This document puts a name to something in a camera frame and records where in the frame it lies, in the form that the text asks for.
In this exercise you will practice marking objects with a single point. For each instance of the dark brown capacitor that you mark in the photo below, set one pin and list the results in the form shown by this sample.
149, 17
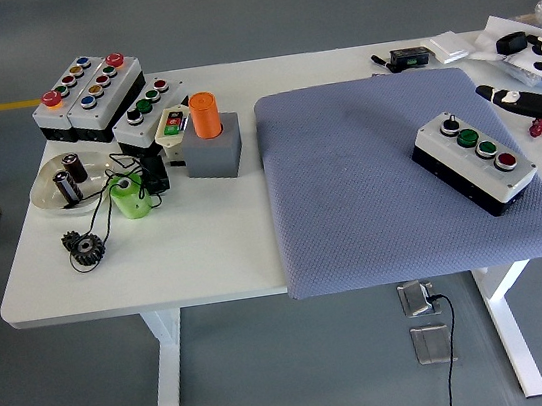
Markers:
67, 187
75, 169

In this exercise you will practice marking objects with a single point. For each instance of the black module with green terminal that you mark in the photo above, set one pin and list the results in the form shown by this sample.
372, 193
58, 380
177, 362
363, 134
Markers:
409, 56

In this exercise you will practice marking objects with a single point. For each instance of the large black gear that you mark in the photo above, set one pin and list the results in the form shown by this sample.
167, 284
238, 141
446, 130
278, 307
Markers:
88, 250

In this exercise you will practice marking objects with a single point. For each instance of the orange cylinder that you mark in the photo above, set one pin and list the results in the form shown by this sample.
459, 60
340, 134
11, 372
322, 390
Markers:
203, 116

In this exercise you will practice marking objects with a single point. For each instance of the four-button control box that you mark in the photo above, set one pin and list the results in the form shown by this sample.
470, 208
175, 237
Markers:
451, 152
139, 130

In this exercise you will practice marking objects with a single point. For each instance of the grey quilted mat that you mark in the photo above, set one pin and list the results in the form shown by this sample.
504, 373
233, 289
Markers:
348, 177

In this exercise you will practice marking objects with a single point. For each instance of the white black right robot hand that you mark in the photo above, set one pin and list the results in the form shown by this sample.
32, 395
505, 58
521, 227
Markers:
540, 104

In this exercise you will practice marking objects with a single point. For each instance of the small black adapter box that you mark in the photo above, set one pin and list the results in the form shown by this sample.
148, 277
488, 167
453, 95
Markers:
156, 176

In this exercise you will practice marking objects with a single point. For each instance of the clear round dish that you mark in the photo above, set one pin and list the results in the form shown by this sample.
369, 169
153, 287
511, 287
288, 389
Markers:
45, 194

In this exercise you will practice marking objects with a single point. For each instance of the white wall switch plate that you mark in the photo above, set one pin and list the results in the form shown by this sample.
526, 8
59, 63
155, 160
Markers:
448, 48

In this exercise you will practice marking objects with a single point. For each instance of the white table leg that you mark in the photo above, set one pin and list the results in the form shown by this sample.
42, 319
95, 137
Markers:
513, 330
167, 379

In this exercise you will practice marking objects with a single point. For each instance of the white paper sheets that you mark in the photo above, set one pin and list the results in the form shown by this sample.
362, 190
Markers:
490, 38

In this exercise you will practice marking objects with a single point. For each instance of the cream red-green switch box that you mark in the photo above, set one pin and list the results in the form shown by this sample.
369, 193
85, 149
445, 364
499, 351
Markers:
163, 137

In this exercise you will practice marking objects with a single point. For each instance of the closed metal floor plate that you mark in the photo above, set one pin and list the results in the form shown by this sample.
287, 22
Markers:
431, 344

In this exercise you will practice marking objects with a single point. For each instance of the green plastic cylinder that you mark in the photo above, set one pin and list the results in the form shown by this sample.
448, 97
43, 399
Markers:
132, 204

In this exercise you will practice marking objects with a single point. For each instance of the open metal floor socket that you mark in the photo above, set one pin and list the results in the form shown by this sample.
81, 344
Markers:
416, 300

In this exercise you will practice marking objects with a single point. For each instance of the five-button box with mushroom button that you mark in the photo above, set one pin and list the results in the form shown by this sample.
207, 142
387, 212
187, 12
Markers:
49, 124
109, 97

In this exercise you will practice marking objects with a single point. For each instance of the grey block with hole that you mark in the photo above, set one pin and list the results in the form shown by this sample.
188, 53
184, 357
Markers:
214, 158

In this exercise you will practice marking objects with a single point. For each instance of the small black gear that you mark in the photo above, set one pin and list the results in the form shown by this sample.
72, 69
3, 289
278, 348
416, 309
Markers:
69, 240

